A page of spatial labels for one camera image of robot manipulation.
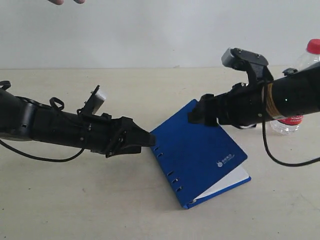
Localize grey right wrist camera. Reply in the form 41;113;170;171
221;47;274;86

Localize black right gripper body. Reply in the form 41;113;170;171
213;82;265;129

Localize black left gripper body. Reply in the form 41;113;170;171
84;113;131;156

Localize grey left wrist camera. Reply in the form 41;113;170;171
82;85;107;115

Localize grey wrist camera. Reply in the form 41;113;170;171
82;85;107;115
221;47;274;86

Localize blue ring binder notebook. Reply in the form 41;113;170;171
151;99;250;209

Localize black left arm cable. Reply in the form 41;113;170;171
0;138;86;163

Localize white notebook paper sheets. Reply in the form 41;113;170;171
195;165;251;200

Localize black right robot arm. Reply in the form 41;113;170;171
187;62;320;128

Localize clear plastic water bottle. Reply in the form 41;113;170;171
269;38;320;135

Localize person's bare hand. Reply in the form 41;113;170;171
48;0;86;6

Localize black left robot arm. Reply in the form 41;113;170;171
0;80;156;163

